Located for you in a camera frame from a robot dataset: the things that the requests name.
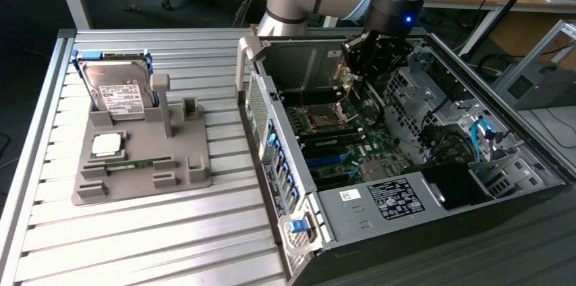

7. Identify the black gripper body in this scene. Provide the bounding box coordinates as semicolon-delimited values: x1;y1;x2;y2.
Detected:
362;0;427;40

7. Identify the green graphics card black shroud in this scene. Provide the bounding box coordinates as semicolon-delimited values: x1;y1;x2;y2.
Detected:
335;59;387;127

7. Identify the metal disk bay cage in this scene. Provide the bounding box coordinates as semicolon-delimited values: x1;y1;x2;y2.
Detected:
384;63;451;138

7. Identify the open black PC case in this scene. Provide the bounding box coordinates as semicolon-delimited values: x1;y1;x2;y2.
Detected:
236;31;568;286

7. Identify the metal socket cover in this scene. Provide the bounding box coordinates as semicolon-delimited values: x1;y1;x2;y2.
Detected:
332;95;356;125

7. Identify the CPU socket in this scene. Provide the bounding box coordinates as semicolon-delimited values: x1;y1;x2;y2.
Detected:
300;105;351;128

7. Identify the black stand pole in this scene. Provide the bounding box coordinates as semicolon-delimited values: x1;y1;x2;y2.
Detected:
459;0;552;61

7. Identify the black RAM stick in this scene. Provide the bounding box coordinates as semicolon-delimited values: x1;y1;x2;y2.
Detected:
302;132;367;150

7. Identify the green motherboard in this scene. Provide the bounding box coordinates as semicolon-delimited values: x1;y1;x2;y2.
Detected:
282;92;415;189

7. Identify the blue expansion slot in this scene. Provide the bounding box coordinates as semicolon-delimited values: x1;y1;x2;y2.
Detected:
307;154;346;167

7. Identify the grey metal machine box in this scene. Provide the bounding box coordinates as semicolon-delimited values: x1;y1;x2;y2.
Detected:
492;61;576;111

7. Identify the grey chipset heatsink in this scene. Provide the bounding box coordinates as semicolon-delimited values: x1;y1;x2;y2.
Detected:
359;159;391;181

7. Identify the grey power supply unit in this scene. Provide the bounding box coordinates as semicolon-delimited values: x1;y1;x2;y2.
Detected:
318;173;447;243

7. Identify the hard disk with blue carrier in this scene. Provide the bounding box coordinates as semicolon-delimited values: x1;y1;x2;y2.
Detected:
71;50;156;121

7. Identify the grey plastic parts rack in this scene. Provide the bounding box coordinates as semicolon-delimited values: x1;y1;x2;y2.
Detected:
71;72;214;206

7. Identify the green RAM stick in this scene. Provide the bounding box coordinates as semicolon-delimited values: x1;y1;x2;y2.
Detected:
104;160;152;169

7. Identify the silver CPU chip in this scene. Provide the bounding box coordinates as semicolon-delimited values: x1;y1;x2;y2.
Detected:
91;133;126;159

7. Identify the blue wire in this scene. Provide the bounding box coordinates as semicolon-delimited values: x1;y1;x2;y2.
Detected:
470;115;496;162

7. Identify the black plastic air duct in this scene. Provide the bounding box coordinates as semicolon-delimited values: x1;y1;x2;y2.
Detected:
420;163;490;211

